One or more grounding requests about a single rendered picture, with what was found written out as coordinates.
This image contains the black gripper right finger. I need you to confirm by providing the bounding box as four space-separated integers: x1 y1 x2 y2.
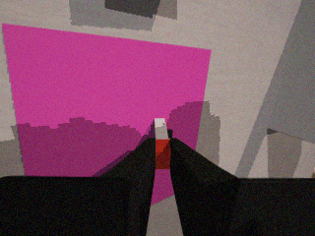
169 138 315 236

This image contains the grey panel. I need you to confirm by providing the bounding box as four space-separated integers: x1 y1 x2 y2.
267 0 315 144

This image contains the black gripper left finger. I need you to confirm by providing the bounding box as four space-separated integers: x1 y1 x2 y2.
0 138 156 236

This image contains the magenta square marking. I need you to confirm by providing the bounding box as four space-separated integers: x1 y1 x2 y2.
2 24 212 177

